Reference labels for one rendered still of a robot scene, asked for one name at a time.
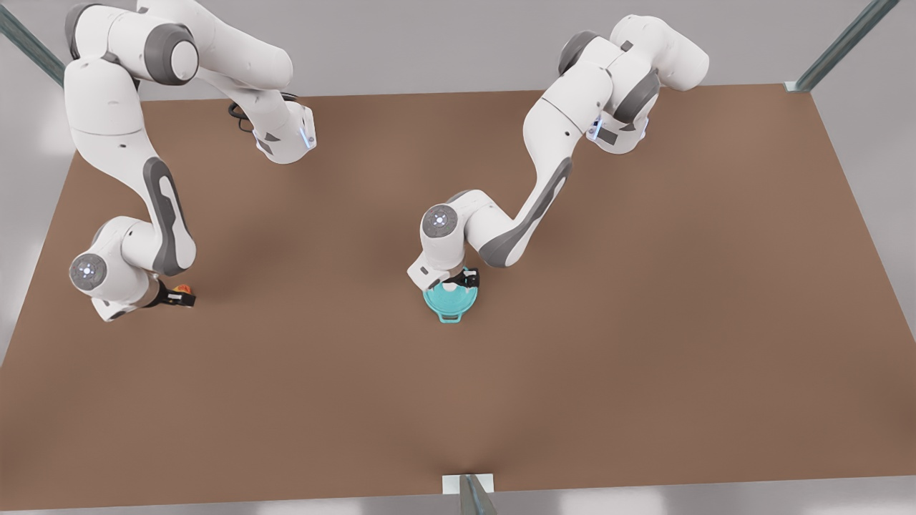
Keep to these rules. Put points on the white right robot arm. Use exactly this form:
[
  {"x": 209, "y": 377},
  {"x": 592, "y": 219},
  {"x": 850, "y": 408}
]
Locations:
[{"x": 107, "y": 107}]

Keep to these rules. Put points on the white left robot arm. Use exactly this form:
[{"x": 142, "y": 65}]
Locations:
[{"x": 551, "y": 136}]

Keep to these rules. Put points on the teal pot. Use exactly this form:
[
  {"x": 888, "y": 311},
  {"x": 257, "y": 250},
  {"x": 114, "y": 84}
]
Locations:
[{"x": 451, "y": 306}]

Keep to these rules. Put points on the silver frame post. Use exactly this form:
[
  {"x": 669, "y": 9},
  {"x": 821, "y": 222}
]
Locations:
[
  {"x": 841, "y": 44},
  {"x": 28, "y": 43},
  {"x": 472, "y": 495}
]

